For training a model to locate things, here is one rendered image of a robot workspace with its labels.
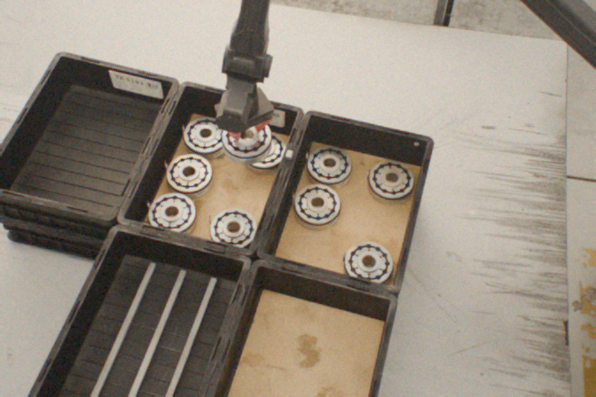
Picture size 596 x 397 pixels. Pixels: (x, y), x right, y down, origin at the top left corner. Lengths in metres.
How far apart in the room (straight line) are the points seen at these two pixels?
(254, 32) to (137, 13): 1.04
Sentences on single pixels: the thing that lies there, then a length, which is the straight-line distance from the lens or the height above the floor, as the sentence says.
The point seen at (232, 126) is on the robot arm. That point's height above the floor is 1.21.
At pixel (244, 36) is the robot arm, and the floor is 1.36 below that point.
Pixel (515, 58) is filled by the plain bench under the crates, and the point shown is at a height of 0.70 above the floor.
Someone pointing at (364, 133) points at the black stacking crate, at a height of 0.91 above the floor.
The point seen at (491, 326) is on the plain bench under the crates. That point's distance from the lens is 1.90.
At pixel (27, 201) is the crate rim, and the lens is 1.81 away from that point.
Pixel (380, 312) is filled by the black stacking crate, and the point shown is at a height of 0.86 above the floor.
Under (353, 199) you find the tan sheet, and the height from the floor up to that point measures 0.83.
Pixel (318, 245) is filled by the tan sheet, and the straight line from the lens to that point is 1.79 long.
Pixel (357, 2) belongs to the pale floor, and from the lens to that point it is 3.43.
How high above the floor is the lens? 2.40
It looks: 56 degrees down
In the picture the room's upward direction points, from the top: 2 degrees clockwise
